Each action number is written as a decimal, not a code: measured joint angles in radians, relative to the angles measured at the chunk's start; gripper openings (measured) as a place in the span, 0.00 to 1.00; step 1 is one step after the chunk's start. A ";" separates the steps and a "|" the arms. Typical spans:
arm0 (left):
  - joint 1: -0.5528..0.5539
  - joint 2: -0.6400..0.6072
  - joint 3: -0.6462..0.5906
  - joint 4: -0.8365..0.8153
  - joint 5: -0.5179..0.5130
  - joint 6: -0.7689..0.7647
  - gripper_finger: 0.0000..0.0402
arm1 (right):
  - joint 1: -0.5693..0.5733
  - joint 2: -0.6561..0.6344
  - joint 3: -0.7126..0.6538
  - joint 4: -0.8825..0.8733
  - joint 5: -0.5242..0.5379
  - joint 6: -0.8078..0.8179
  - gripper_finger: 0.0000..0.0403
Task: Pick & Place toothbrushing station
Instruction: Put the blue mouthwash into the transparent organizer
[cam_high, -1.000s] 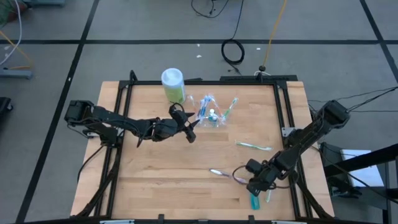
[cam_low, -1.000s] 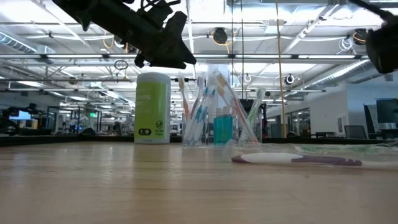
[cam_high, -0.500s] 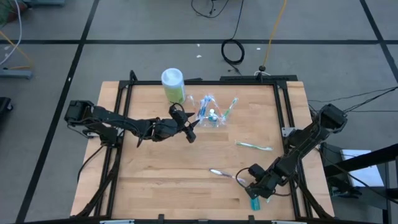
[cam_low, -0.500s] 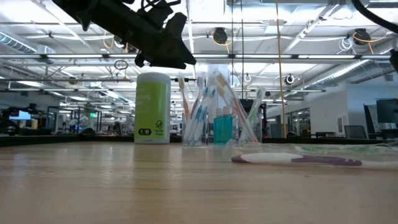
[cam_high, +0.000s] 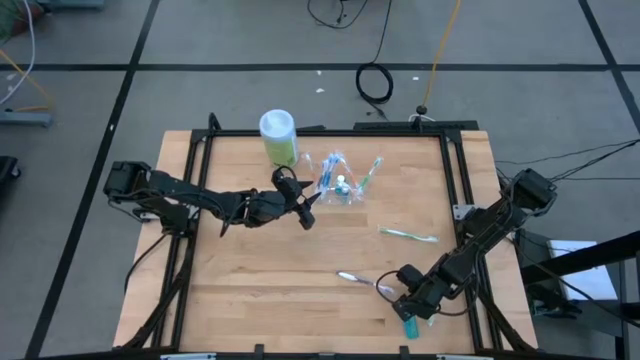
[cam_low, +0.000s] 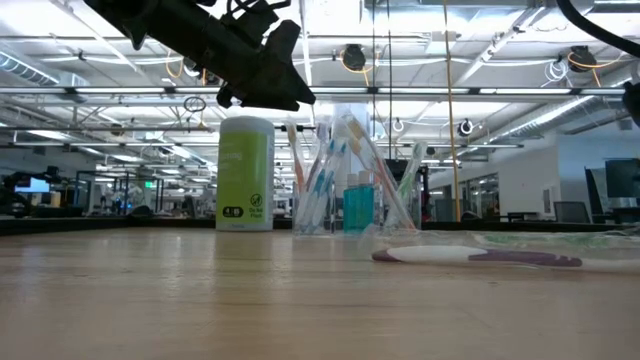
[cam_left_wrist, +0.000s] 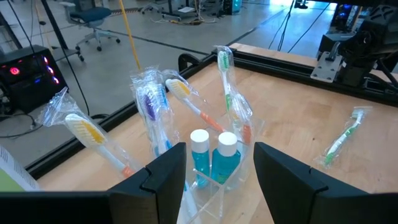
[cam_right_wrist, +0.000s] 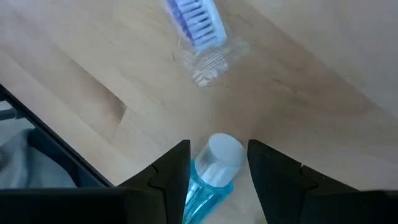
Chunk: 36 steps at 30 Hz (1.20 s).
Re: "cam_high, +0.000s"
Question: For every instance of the blue white toothbrush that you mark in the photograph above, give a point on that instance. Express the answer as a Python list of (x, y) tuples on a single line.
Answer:
[(325, 180), (334, 167)]

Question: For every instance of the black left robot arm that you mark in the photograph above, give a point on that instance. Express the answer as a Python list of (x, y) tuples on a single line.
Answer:
[(170, 185)]

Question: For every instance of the teal toothpaste tube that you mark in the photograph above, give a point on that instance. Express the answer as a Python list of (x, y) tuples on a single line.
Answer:
[(411, 330)]

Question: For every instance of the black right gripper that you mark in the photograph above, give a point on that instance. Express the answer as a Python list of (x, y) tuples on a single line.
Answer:
[(435, 292)]

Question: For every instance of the grey stand foot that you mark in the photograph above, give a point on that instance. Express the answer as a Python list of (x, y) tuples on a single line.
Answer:
[(25, 119)]

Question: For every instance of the white box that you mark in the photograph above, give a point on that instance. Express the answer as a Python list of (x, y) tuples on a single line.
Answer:
[(597, 287)]

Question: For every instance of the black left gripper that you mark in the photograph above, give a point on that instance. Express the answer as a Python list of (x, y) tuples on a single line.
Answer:
[(267, 207)]

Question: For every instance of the clear bag of toothbrushes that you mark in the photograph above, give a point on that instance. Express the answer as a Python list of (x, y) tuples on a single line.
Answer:
[(357, 197)]

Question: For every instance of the purple white toothbrush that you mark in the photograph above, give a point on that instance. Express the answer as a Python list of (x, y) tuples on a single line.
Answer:
[(365, 282)]

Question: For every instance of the green disinfecting wipes canister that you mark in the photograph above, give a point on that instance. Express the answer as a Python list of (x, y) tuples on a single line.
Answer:
[(278, 135)]

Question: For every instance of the silver bracket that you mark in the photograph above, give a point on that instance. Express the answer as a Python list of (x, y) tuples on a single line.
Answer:
[(465, 357), (187, 357)]

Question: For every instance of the black metal beam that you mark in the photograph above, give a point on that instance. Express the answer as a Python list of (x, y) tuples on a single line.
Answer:
[(575, 262)]

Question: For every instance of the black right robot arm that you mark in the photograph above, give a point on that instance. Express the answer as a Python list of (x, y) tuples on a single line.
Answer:
[(490, 225)]

